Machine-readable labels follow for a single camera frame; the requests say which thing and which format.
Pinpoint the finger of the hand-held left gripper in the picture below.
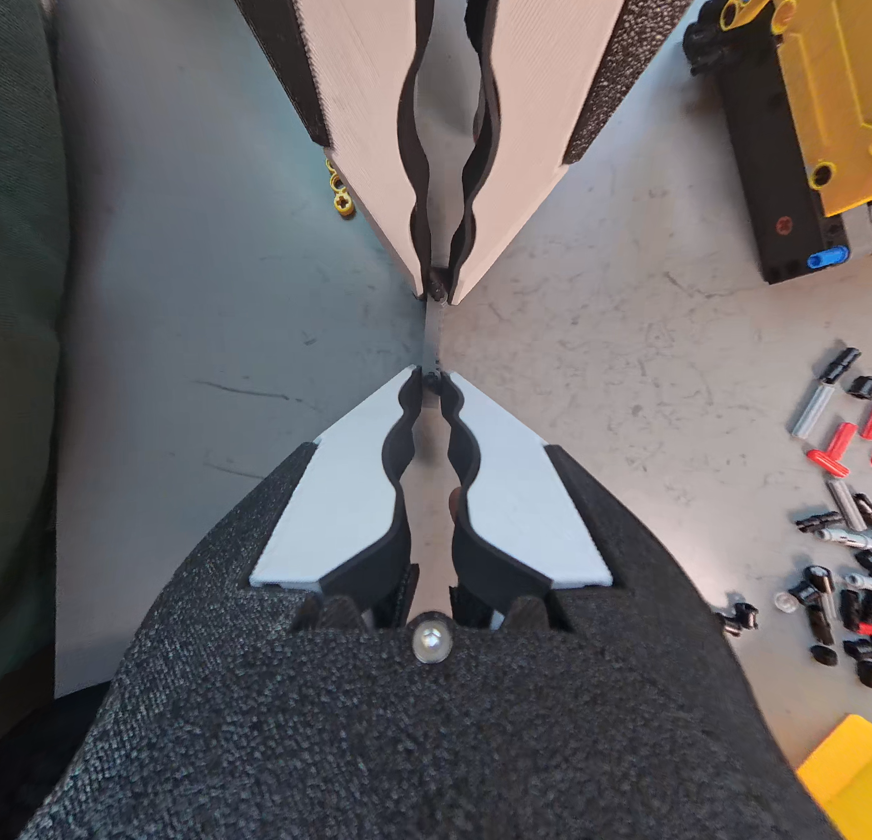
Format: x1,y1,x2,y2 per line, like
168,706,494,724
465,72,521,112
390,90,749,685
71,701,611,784
446,0,641,307
285,0,437,302

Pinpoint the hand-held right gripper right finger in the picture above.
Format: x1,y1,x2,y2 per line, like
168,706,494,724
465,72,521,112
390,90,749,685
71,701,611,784
439,370,614,630

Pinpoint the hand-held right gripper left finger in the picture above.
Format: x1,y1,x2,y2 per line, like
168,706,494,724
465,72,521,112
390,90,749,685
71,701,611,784
248,366,423,630

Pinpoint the grey lego gear rack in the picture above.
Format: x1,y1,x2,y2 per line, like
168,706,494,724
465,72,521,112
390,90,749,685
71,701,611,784
424,298,447,376

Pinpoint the yellow black lego model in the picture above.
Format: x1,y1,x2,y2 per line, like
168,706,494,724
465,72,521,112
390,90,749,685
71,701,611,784
683,0,872,286

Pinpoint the yellow plastic bin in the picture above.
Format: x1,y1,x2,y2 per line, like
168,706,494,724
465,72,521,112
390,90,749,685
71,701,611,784
795,713,872,840

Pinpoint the yellow lego beam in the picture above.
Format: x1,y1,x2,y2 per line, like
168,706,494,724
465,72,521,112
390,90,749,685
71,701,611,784
325,158,357,218

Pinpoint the pile of small lego pins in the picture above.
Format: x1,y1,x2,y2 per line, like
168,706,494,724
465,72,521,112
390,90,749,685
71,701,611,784
712,346,872,689

